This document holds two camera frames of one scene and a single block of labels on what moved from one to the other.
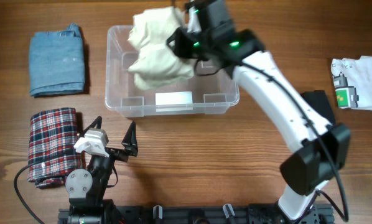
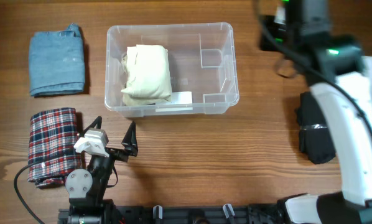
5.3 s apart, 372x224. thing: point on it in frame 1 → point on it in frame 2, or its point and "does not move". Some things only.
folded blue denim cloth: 56,62 does not move
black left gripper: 129,142 does not move
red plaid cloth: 52,137 does not move
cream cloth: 155,64 → 147,75
